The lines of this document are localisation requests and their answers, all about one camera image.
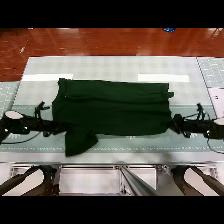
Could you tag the dark green T-shirt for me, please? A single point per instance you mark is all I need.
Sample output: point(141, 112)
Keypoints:
point(113, 107)

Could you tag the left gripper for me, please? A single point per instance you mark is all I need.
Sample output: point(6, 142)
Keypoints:
point(57, 127)

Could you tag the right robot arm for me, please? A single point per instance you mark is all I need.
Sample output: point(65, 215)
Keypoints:
point(203, 127)

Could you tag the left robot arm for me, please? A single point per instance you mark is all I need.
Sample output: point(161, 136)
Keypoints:
point(20, 124)

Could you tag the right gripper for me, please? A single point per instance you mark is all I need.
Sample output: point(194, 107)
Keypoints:
point(177, 124)

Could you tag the silver frame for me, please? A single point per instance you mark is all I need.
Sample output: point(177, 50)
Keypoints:
point(110, 180)

